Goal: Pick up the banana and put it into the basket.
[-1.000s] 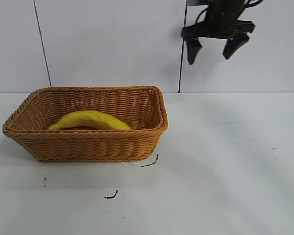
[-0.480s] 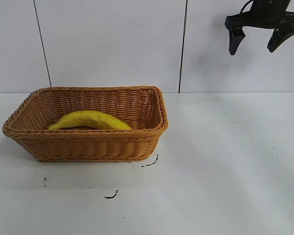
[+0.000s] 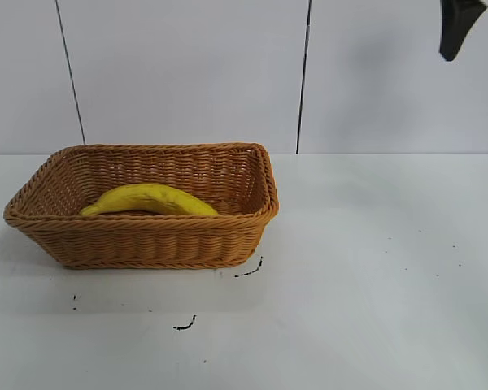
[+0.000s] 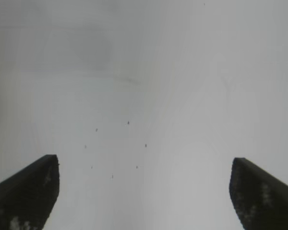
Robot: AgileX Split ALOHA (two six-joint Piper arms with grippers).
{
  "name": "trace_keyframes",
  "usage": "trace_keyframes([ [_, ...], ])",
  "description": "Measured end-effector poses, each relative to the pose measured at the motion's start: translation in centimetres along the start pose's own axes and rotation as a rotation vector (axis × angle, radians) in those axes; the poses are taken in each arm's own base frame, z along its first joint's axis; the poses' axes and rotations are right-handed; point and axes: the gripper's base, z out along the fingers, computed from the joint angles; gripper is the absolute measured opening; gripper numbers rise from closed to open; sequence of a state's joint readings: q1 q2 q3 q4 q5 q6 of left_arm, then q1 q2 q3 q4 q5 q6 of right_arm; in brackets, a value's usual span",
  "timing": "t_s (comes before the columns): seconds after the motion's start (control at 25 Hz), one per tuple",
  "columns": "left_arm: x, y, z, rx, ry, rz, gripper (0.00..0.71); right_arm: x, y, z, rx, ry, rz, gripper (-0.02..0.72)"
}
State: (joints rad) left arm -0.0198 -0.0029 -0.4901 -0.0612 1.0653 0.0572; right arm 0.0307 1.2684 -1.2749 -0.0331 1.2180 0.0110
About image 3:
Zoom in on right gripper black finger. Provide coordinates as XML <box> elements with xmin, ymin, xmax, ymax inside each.
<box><xmin>438</xmin><ymin>0</ymin><xmax>488</xmax><ymax>63</ymax></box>

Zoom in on yellow banana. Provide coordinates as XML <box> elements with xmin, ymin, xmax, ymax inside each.
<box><xmin>80</xmin><ymin>183</ymin><xmax>220</xmax><ymax>217</ymax></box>

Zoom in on woven wicker basket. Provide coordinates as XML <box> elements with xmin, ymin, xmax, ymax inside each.
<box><xmin>3</xmin><ymin>141</ymin><xmax>281</xmax><ymax>271</ymax></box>

